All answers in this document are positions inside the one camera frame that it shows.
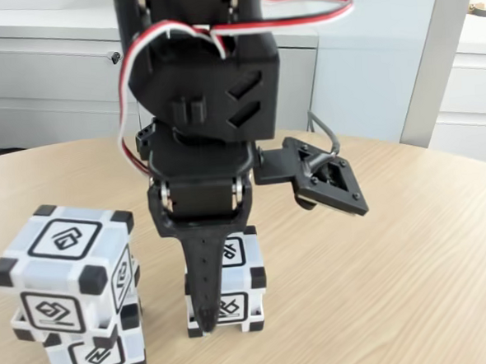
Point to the white cube with house print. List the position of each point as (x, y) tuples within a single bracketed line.
[(65, 238)]

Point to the white cube with crossed print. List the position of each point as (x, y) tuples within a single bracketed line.
[(248, 264)]

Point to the grey partition post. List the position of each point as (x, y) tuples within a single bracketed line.
[(433, 55)]

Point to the black gripper camera module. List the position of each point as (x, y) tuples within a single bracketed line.
[(275, 165)]

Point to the white cube with zigzag print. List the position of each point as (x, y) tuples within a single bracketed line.
[(97, 356)]

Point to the white low cabinet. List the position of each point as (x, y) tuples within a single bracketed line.
[(34, 79)]

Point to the black cabinet key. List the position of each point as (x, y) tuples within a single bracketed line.
[(116, 57)]

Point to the white drawer unit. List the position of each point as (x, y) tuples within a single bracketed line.
[(477, 93)]

